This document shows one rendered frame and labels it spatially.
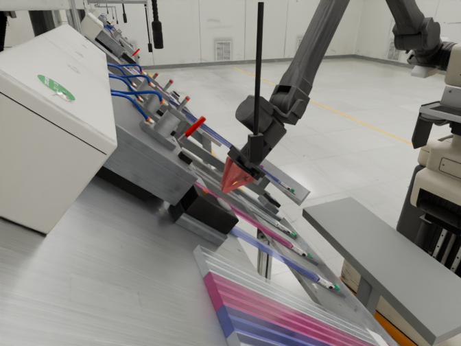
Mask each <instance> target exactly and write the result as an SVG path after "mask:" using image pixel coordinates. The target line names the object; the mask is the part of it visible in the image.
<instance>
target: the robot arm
mask: <svg viewBox="0 0 461 346"><path fill-rule="evenodd" d="M349 2H350V0H320V2H319V4H318V7H317V8H316V11H315V13H314V15H313V17H312V19H311V21H310V24H309V26H308V28H307V30H306V32H305V35H304V36H303V39H302V41H301V43H300V45H299V47H298V49H297V51H296V54H295V56H294V58H293V60H292V62H291V64H290V65H289V67H288V68H287V71H286V72H285V73H284V74H283V75H282V78H281V80H280V82H279V84H276V86H275V88H274V90H273V92H272V94H271V96H270V99H269V101H267V100H266V99H265V98H264V97H263V96H260V105H259V132H260V133H261V134H262V135H263V158H262V161H263V160H264V159H265V158H266V157H267V156H268V155H269V153H270V152H271V151H272V148H274V147H275V146H276V144H277V143H278V142H279V141H280V140H281V139H282V138H283V136H284V135H285V134H286V133H287V130H286V129H285V128H284V127H285V124H290V125H294V126H295V125H296V124H297V122H298V120H299V119H301V118H302V116H303V114H304V113H305V111H306V108H307V105H308V103H309V101H310V99H311V98H310V97H309V94H310V92H311V90H312V88H313V83H314V78H315V77H316V73H317V71H318V68H319V66H320V63H321V62H322V59H323V58H324V55H325V53H326V51H327V49H328V47H329V45H330V43H331V40H332V38H333V36H334V34H335V31H336V30H337V28H338V25H339V24H340V21H341V19H342V17H343V15H344V13H345V10H346V8H347V6H348V4H349ZM386 3H387V5H388V7H389V9H390V11H391V13H392V16H393V18H394V21H395V24H394V27H393V28H392V33H393V34H394V47H395V48H396V50H401V51H406V52H405V53H406V54H408V53H409V52H410V50H412V53H411V54H410V55H409V57H408V58H407V62H408V64H409V65H418V66H424V67H433V68H439V67H440V68H441V65H437V64H436V61H437V57H438V54H439V52H440V50H441V49H442V47H443V46H444V45H445V44H446V43H454V42H447V41H442V39H441V38H440V24H439V22H434V20H433V17H427V18H425V16H424V14H423V13H422V12H421V11H420V10H419V8H418V6H417V4H416V2H415V0H386ZM254 105H255V95H248V97H247V98H246V99H245V100H244V101H243V102H242V103H241V104H240V105H239V106H238V107H237V110H236V112H235V118H236V119H237V120H238V121H239V122H240V123H242V124H243V125H244V126H245V127H246V128H247V129H248V130H250V131H251V132H252V133H253V124H254ZM284 123H285V124H284ZM271 147H272V148H271ZM229 149H230V150H229V151H228V153H227V155H228V156H227V158H226V162H225V166H224V172H223V176H222V180H221V184H223V188H222V192H224V193H225V194H226V193H228V192H230V191H232V190H234V189H236V188H238V187H241V186H242V185H246V184H248V183H251V182H253V181H254V180H255V179H256V180H257V181H258V180H259V179H260V178H263V177H264V176H265V175H266V173H265V172H264V171H263V170H262V169H261V168H260V167H259V165H260V164H261V162H262V161H260V162H255V163H250V162H249V161H248V160H247V153H248V142H247V143H246V144H245V145H244V147H243V148H242V149H241V150H240V149H238V148H237V147H235V146H234V145H232V146H231V147H230V148H229ZM243 177H244V178H243ZM241 178H243V179H242V180H240V181H238V180H239V179H241ZM237 181H238V182H237ZM235 182H237V183H235ZM234 183H235V184H234ZM233 184H234V185H233Z"/></svg>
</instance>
